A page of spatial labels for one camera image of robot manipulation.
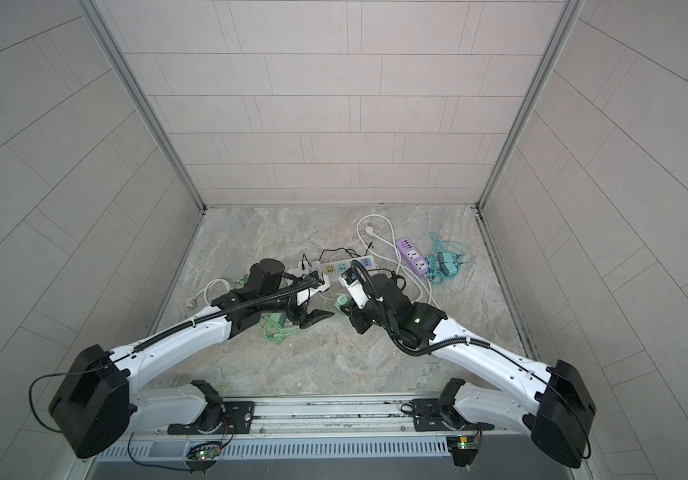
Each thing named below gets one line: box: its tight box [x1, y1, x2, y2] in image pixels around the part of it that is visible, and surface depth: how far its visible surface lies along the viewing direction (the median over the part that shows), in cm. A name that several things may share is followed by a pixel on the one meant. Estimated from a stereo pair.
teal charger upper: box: [437, 252, 454, 263], surface depth 101 cm
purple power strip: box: [396, 238, 429, 277], surface depth 101 cm
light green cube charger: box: [334, 294, 351, 314], surface depth 75 cm
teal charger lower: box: [442, 262, 457, 277], surface depth 98 cm
